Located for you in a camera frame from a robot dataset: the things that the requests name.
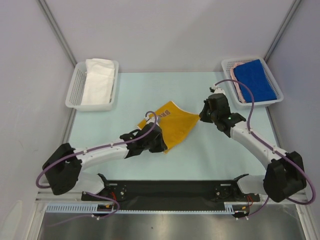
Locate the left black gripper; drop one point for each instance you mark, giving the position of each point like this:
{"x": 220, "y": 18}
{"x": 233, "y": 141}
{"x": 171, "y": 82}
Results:
{"x": 161, "y": 146}

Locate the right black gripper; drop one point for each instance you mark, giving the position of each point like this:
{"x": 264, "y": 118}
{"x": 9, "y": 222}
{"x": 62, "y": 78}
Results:
{"x": 205, "y": 113}

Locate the yellow brown bear towel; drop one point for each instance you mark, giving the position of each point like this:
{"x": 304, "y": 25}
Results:
{"x": 175, "y": 123}

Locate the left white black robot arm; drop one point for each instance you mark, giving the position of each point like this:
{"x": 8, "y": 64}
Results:
{"x": 64, "y": 169}

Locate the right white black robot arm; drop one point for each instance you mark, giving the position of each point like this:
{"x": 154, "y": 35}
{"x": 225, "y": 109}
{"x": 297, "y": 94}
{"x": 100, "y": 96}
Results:
{"x": 283, "y": 170}

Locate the pink towel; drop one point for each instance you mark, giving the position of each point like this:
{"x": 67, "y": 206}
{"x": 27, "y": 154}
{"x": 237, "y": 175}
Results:
{"x": 235, "y": 80}

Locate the right white plastic basket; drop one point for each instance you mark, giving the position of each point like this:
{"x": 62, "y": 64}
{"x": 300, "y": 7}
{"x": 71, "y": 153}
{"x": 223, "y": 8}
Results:
{"x": 228, "y": 63}

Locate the white plastic basket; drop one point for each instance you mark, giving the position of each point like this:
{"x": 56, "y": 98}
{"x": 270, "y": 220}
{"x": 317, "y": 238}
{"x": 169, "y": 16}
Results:
{"x": 76, "y": 89}
{"x": 228, "y": 63}

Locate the blue towel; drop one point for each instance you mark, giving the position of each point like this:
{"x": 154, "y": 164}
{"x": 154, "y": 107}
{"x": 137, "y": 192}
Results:
{"x": 251, "y": 74}

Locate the white towel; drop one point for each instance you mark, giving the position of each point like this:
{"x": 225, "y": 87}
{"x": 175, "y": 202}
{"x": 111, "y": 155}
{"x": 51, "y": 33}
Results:
{"x": 100, "y": 75}

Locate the left white plastic basket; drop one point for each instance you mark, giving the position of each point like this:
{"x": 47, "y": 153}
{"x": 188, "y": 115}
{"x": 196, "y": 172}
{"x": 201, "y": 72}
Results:
{"x": 76, "y": 89}

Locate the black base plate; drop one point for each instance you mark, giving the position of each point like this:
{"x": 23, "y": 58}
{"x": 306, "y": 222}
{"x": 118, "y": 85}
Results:
{"x": 174, "y": 195}

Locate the white slotted cable duct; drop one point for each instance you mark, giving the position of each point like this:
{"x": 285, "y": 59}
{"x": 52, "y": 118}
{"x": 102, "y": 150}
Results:
{"x": 96, "y": 208}

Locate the right aluminium corner post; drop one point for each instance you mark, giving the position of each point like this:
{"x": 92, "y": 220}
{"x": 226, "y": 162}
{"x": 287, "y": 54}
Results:
{"x": 289, "y": 16}

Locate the aluminium corner post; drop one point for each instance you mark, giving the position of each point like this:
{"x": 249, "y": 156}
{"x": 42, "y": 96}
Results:
{"x": 289, "y": 16}
{"x": 53, "y": 24}

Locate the left aluminium corner post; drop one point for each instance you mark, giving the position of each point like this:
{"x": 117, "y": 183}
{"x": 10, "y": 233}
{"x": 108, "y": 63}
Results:
{"x": 53, "y": 24}

